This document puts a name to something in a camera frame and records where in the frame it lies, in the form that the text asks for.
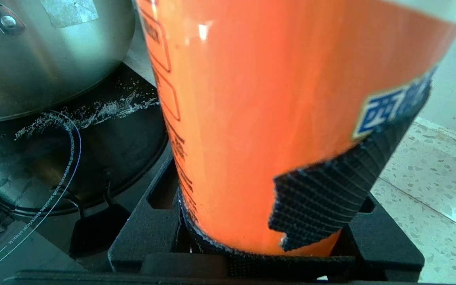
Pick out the orange dish soap bottle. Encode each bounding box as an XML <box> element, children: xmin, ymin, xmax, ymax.
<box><xmin>133</xmin><ymin>0</ymin><xmax>456</xmax><ymax>256</ymax></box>

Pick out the stainless steel pot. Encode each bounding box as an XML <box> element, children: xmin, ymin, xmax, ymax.
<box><xmin>0</xmin><ymin>0</ymin><xmax>135</xmax><ymax>124</ymax></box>

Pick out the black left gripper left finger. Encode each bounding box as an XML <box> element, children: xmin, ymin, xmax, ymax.
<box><xmin>108</xmin><ymin>152</ymin><xmax>191</xmax><ymax>274</ymax></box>

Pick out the black induction cooktop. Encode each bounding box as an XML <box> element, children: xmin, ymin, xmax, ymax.
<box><xmin>0</xmin><ymin>63</ymin><xmax>173</xmax><ymax>285</ymax></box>

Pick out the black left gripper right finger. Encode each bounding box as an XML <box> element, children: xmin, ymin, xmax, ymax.
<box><xmin>331</xmin><ymin>194</ymin><xmax>425</xmax><ymax>277</ymax></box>

